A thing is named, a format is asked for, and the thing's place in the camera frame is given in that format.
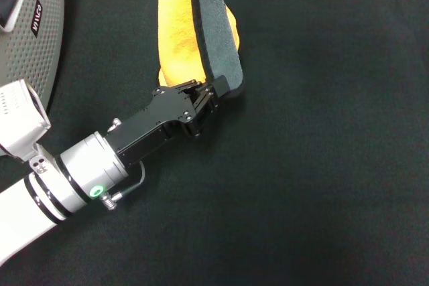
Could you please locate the grey perforated storage box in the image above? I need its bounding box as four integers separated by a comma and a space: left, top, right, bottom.
0, 0, 65, 163

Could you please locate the grey yellow black-edged towel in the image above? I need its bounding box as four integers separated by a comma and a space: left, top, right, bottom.
156, 0, 247, 100

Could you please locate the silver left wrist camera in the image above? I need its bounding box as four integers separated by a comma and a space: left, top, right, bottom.
0, 78, 52, 175

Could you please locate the black tablecloth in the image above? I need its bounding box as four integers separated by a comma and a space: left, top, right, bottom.
0, 0, 429, 286

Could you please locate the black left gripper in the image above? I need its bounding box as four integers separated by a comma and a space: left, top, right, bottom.
107, 75, 231, 168

